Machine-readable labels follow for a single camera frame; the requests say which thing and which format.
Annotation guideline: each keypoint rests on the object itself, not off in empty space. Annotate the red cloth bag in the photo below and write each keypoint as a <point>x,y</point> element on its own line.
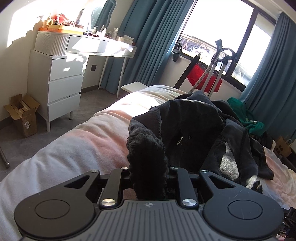
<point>206,83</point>

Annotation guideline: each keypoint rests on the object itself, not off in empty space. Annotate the orange box on dresser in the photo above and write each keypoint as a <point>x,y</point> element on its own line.
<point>63,29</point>

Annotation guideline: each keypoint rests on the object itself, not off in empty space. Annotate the teal curtain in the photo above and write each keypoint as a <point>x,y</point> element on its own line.
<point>155,27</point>
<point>270,95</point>

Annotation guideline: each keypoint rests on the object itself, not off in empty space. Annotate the brown paper bag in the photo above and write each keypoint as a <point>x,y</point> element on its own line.
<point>282,147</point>

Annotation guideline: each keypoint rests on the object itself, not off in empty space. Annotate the teal curtain right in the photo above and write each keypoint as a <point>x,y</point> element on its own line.
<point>270,95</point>

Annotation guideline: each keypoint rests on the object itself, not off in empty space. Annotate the chair leg metal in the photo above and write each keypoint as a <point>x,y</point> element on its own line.
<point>4,159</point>

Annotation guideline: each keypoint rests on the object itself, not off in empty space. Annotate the open cardboard box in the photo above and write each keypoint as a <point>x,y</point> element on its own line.
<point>22,109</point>

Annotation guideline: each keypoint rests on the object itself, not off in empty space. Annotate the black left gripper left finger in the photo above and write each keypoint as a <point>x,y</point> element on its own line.
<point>117,187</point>

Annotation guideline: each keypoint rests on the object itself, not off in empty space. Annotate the white dressing table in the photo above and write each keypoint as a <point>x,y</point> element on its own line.
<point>59,44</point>

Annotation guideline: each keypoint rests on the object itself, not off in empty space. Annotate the teal curtain middle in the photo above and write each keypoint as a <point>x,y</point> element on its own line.
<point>155,27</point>

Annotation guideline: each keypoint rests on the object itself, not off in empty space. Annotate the pastel pink bed duvet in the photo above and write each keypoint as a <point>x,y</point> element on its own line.
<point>54,195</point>

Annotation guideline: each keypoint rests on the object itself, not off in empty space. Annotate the green garment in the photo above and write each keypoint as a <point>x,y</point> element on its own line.
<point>246,117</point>

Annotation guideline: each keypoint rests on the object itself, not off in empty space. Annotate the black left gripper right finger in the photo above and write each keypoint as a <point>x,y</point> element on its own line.
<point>180,188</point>

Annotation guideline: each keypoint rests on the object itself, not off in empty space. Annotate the white bedside shelf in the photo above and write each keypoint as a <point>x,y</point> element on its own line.
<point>133,87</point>

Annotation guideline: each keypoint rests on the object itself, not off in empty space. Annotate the white drawer chest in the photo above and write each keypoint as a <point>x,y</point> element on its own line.
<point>55,82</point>

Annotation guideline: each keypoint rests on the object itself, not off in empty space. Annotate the black clothes rack bar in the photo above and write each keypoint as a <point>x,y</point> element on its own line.
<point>187,71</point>

